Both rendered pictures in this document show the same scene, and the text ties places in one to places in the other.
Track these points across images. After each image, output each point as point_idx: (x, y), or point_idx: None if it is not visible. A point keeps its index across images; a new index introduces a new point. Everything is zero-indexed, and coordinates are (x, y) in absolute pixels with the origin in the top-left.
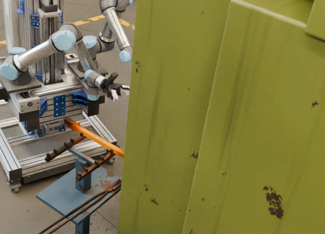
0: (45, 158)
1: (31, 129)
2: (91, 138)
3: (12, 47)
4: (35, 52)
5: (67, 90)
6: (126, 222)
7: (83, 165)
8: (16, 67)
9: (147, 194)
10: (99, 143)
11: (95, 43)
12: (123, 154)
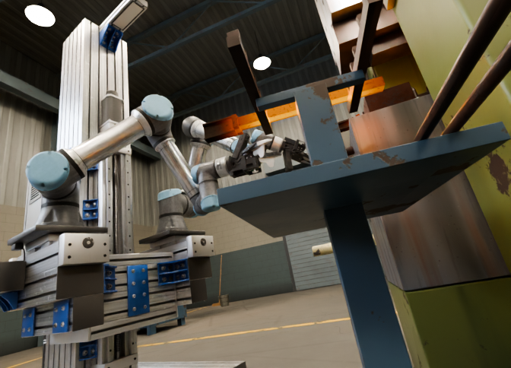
0: (226, 39)
1: (84, 326)
2: (287, 109)
3: None
4: (106, 131)
5: (150, 256)
6: None
7: (325, 87)
8: (66, 156)
9: None
10: None
11: (180, 191)
12: (382, 76)
